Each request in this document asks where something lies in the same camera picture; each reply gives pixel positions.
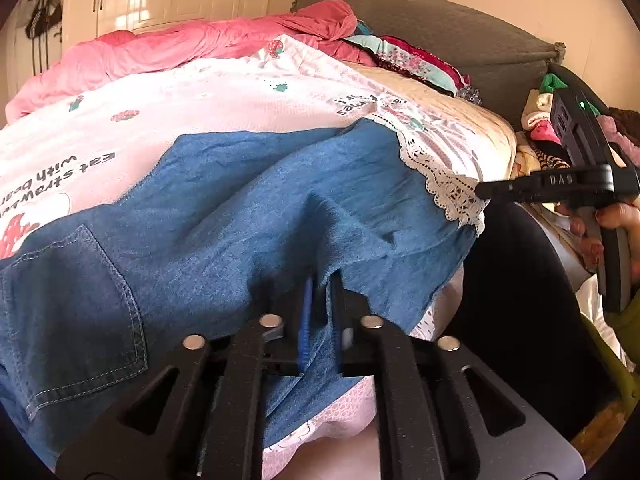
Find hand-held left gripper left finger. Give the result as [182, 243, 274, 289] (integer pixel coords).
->
[55, 277, 321, 480]

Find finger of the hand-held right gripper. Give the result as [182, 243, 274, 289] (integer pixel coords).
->
[475, 165, 613, 206]

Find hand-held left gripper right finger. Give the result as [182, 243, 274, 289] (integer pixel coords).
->
[329, 275, 587, 480]

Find blue denim pants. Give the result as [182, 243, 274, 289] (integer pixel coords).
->
[0, 119, 478, 471]

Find person's right forearm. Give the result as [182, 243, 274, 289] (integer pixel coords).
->
[580, 270, 640, 401]

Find person's right hand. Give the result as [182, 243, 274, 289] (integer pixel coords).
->
[555, 195, 640, 281]

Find pile of mixed clothes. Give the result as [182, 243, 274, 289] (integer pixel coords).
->
[515, 72, 640, 171]

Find dark cloth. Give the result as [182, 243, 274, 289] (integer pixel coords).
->
[440, 200, 618, 443]

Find grey quilted headboard cushion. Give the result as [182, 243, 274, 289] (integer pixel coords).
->
[290, 0, 568, 131]

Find white strawberry printed blanket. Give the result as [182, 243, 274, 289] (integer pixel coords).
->
[0, 34, 488, 480]

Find pink quilt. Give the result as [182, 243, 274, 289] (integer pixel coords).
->
[5, 0, 376, 121]

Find coat rack with dark bags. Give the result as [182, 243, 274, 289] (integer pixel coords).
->
[20, 0, 66, 76]

